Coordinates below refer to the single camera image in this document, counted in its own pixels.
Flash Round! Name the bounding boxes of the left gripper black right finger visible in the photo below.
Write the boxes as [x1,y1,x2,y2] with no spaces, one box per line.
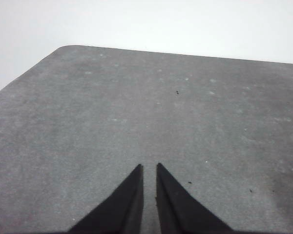
[155,162,235,234]

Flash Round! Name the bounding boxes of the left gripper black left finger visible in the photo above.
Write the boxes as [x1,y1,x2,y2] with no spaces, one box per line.
[68,163,145,234]

